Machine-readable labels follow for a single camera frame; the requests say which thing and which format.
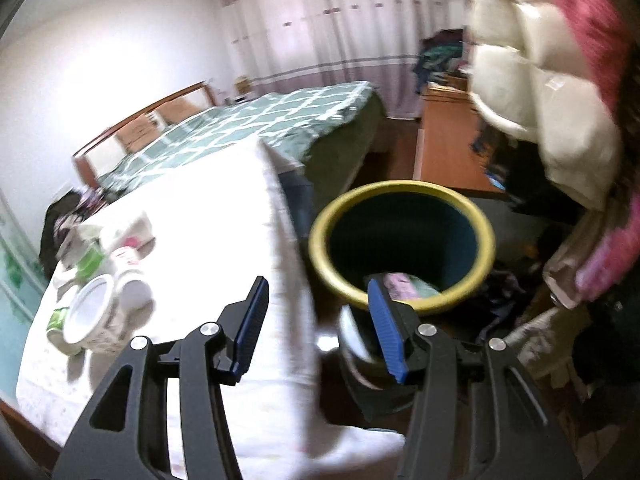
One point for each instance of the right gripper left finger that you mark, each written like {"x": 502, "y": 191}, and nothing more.
{"x": 122, "y": 432}

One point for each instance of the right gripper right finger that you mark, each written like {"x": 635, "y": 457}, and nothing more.
{"x": 476, "y": 413}

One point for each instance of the white round tub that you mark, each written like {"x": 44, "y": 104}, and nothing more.
{"x": 96, "y": 321}

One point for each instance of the green yogurt bottle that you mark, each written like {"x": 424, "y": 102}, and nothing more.
{"x": 55, "y": 333}

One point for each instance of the white pill bottle red label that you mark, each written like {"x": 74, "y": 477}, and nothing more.
{"x": 132, "y": 289}

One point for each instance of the paper cup with dots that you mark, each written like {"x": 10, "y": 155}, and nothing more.
{"x": 134, "y": 232}

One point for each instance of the pink strawberry box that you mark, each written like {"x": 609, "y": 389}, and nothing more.
{"x": 401, "y": 286}

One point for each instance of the green white lidded cup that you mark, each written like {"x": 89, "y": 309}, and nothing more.
{"x": 91, "y": 263}

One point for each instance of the black bin yellow rim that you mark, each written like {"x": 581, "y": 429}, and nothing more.
{"x": 437, "y": 238}

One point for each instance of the black bag on cabinet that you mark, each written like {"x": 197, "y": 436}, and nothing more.
{"x": 50, "y": 239}

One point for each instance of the wooden bed headboard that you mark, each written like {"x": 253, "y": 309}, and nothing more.
{"x": 86, "y": 173}

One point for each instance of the wooden desk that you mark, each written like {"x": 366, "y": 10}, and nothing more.
{"x": 444, "y": 155}

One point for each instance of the left brown pillow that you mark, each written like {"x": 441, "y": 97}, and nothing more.
{"x": 137, "y": 134}

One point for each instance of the brown pillow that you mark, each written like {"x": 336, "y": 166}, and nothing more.
{"x": 177, "y": 110}
{"x": 137, "y": 134}

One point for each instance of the green plaid bed quilt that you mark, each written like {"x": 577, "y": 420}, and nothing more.
{"x": 327, "y": 130}

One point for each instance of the right brown pillow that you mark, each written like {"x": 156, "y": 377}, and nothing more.
{"x": 177, "y": 110}

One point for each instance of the cream puffer jacket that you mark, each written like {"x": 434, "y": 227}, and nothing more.
{"x": 531, "y": 81}

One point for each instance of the pile of clothes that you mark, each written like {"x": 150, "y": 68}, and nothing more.
{"x": 436, "y": 54}

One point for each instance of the yellow box on nightstand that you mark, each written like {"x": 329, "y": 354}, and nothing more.
{"x": 242, "y": 85}

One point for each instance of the red dotted quilted jacket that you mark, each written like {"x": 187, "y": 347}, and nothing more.
{"x": 606, "y": 44}

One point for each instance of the pink white curtain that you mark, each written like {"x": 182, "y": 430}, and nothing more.
{"x": 285, "y": 45}

